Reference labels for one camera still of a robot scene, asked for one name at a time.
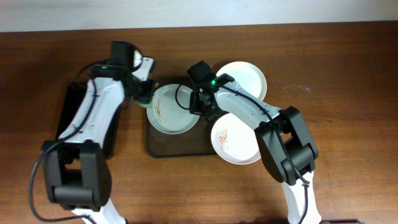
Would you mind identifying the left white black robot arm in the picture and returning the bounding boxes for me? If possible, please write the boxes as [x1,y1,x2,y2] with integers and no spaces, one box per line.
[36,57,156,223]

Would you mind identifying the white plate with stains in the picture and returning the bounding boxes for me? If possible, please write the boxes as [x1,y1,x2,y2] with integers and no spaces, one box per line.
[146,84,199,134]

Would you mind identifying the yellow green sponge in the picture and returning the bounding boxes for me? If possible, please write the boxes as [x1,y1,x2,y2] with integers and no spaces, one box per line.
[136,98,152,108]

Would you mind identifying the brown translucent tray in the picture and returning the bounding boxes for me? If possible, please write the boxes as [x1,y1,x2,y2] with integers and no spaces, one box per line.
[144,77,231,158]

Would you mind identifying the black rectangular tray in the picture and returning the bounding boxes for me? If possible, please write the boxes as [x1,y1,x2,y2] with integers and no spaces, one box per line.
[55,82,120,160]

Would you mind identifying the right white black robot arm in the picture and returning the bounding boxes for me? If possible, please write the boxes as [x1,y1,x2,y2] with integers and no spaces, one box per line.
[189,73,322,223]

